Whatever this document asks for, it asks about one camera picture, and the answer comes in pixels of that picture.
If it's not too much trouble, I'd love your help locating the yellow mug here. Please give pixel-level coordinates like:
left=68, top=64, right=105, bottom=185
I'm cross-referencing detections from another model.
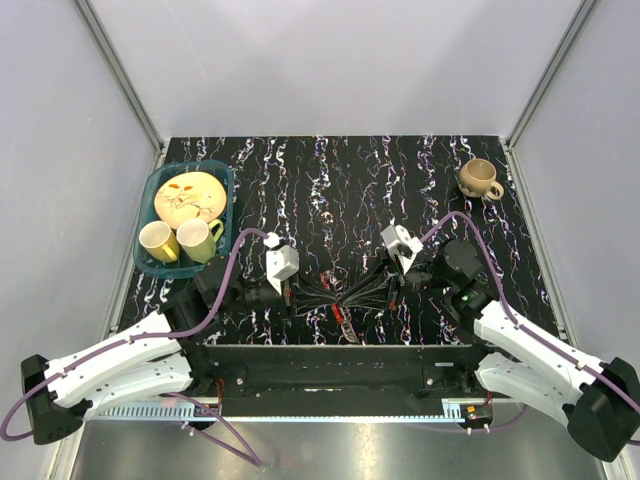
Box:
left=138, top=221, right=180, bottom=263
left=176, top=218, right=224, bottom=264

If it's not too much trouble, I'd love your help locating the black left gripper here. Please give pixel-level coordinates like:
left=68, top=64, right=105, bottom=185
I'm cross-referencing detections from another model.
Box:
left=217, top=270, right=338, bottom=325

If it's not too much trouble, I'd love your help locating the cream floral plate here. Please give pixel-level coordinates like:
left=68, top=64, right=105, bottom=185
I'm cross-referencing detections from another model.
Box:
left=154, top=171, right=227, bottom=230

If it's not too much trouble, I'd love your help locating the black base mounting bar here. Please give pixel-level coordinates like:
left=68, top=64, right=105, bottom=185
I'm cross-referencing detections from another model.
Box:
left=185, top=345, right=488, bottom=423

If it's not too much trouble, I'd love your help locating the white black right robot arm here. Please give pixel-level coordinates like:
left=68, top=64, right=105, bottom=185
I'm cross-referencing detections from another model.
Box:
left=340, top=239, right=639, bottom=462

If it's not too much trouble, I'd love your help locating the beige ceramic cup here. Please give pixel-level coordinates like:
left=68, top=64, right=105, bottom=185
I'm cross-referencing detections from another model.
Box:
left=458, top=158, right=504, bottom=201

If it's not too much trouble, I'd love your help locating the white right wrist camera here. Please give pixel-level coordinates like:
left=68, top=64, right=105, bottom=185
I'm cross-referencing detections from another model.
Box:
left=381, top=224, right=423, bottom=274

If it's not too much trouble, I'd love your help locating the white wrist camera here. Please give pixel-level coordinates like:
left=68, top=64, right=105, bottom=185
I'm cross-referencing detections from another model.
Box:
left=381, top=224, right=423, bottom=274
left=263, top=232, right=299, bottom=295

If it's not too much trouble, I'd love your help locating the teal plastic bin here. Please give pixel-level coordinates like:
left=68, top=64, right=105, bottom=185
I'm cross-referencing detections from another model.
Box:
left=136, top=160, right=234, bottom=255

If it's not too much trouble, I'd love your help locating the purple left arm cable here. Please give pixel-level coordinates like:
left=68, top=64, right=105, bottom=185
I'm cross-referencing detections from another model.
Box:
left=0, top=228, right=264, bottom=466

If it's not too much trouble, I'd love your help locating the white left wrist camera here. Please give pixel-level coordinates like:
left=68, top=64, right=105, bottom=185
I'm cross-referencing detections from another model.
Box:
left=263, top=232, right=299, bottom=295

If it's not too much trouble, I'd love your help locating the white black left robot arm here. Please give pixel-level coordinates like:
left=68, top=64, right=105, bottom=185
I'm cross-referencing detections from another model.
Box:
left=20, top=251, right=339, bottom=445

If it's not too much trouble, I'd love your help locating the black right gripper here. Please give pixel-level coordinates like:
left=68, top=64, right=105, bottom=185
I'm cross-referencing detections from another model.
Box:
left=340, top=248, right=453, bottom=312

